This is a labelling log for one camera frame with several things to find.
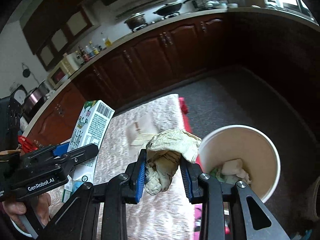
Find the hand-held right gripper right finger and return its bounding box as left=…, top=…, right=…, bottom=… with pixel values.
left=179, top=156, right=292, bottom=240

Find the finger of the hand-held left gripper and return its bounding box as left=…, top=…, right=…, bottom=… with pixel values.
left=24, top=144, right=100, bottom=172
left=35, top=142, right=71, bottom=156

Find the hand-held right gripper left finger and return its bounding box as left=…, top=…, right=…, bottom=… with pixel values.
left=44, top=149, right=148, bottom=240

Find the green white milk carton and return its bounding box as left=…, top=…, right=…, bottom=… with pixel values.
left=62, top=100, right=115, bottom=203

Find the beige paper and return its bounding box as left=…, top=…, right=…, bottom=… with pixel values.
left=144, top=129, right=202, bottom=197

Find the white paper cup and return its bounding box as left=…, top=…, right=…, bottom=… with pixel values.
left=198, top=125, right=281, bottom=204

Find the person's left hand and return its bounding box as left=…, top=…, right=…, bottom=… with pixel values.
left=2, top=193, right=52, bottom=232

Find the green wrapper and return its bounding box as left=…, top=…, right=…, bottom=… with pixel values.
left=210, top=167, right=238, bottom=183

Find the pink cloth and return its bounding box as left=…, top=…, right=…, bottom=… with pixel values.
left=194, top=204, right=232, bottom=240

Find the beige embossed tablecloth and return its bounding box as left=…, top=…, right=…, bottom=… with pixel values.
left=46, top=94, right=200, bottom=240

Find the white crumpled tissue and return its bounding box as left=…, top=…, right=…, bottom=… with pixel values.
left=221, top=158, right=252, bottom=184

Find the rice cooker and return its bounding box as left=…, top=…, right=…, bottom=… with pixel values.
left=25, top=81, right=50, bottom=110

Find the kitchen scale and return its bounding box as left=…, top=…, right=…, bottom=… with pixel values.
left=10, top=84, right=27, bottom=105

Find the red cloth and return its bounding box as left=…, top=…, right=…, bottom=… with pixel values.
left=179, top=97, right=192, bottom=133

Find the cream microwave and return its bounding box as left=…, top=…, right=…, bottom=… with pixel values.
left=47, top=52, right=83, bottom=88

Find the wooden base cabinet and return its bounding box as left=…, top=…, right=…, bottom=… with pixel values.
left=25, top=11, right=320, bottom=155

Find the stew pot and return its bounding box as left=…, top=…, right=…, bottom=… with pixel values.
left=124, top=12, right=147, bottom=29

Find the gas stove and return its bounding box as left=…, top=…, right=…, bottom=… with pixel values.
left=131, top=11, right=180, bottom=33

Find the beige countertop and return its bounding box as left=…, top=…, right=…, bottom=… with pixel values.
left=21, top=5, right=320, bottom=140

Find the black wok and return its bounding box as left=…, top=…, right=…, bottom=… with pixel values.
left=153, top=0, right=198, bottom=17

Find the glass door wall cabinet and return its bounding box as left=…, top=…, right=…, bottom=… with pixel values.
left=22, top=5, right=94, bottom=72

